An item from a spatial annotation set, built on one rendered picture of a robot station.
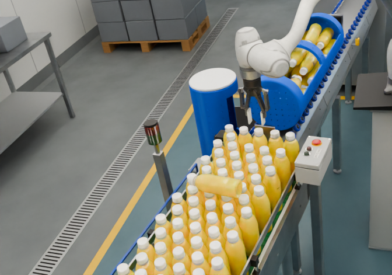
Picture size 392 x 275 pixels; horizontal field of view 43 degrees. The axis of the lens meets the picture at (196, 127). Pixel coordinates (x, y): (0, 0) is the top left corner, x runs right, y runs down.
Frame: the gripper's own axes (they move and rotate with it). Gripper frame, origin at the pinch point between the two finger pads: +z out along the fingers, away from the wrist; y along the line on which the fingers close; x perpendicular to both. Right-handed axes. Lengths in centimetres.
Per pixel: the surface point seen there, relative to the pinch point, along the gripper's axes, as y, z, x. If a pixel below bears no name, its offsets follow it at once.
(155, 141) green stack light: 35.5, -0.7, 28.5
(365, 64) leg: -7, 78, -213
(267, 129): 0.0, 13.6, -11.0
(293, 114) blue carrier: -8.8, 11.4, -23.0
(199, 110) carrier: 54, 27, -42
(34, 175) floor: 234, 118, -49
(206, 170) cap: 10.0, 6.6, 32.8
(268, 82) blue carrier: 2.4, -5.3, -23.1
